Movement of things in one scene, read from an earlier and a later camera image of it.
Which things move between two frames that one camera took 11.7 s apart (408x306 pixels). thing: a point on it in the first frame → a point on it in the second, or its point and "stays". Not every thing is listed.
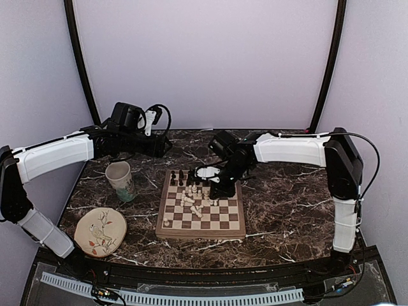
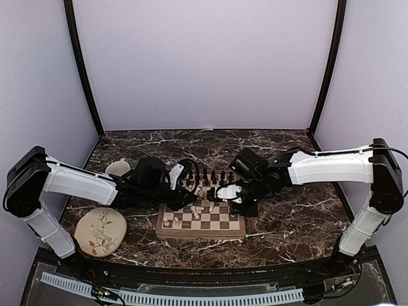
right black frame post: [342, 11] stays
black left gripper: [155, 148] → [179, 200]
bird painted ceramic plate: [100, 232] stays
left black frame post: [71, 32] stays
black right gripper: [228, 192] → [250, 211]
